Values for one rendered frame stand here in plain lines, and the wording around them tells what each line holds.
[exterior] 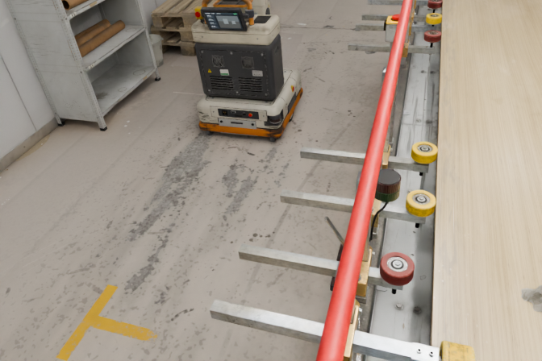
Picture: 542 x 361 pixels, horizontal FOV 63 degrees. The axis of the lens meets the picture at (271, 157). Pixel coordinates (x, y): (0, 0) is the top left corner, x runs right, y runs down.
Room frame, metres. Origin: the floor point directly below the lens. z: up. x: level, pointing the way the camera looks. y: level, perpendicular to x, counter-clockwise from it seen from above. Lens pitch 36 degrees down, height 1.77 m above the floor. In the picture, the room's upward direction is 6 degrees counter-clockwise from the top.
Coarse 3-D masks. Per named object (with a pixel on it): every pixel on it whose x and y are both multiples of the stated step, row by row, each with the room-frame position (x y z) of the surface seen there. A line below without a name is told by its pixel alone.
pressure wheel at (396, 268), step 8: (384, 256) 0.73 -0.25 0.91; (392, 256) 0.73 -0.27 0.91; (400, 256) 0.72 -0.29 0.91; (408, 256) 0.72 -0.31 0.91; (384, 264) 0.70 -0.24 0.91; (392, 264) 0.70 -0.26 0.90; (400, 264) 0.70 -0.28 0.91; (408, 264) 0.70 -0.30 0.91; (384, 272) 0.68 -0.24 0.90; (392, 272) 0.68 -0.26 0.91; (400, 272) 0.67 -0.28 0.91; (408, 272) 0.67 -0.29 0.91; (392, 280) 0.67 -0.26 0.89; (400, 280) 0.66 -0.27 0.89; (408, 280) 0.67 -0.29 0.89; (392, 288) 0.70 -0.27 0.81
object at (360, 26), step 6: (360, 24) 2.45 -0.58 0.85; (366, 24) 2.44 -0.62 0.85; (372, 24) 2.43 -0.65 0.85; (378, 24) 2.42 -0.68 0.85; (360, 30) 2.44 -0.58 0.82; (366, 30) 2.43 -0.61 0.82; (372, 30) 2.42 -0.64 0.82; (378, 30) 2.41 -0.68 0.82; (414, 30) 2.34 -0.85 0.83; (420, 30) 2.33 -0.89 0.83; (426, 30) 2.32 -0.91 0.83
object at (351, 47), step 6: (348, 48) 2.22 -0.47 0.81; (354, 48) 2.21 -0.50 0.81; (360, 48) 2.20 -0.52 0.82; (366, 48) 2.19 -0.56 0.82; (372, 48) 2.18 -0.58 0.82; (378, 48) 2.16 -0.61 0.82; (384, 48) 2.15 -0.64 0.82; (408, 48) 2.11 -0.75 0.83; (414, 48) 2.10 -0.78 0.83; (420, 48) 2.09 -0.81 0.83; (426, 48) 2.08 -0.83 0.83; (432, 48) 2.07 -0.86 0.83
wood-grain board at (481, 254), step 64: (448, 0) 2.55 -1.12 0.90; (512, 0) 2.44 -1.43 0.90; (448, 64) 1.74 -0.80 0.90; (512, 64) 1.67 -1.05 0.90; (448, 128) 1.26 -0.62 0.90; (512, 128) 1.22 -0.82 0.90; (448, 192) 0.94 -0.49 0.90; (512, 192) 0.91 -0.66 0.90; (448, 256) 0.71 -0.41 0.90; (512, 256) 0.69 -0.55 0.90; (448, 320) 0.54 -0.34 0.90; (512, 320) 0.53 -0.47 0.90
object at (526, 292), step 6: (522, 288) 0.60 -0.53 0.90; (528, 288) 0.60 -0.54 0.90; (540, 288) 0.59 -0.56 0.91; (522, 294) 0.58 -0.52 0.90; (528, 294) 0.58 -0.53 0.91; (534, 294) 0.57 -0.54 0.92; (540, 294) 0.57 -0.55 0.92; (528, 300) 0.57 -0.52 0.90; (534, 300) 0.57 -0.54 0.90; (540, 300) 0.56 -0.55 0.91; (534, 306) 0.55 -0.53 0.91; (540, 306) 0.55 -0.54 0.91
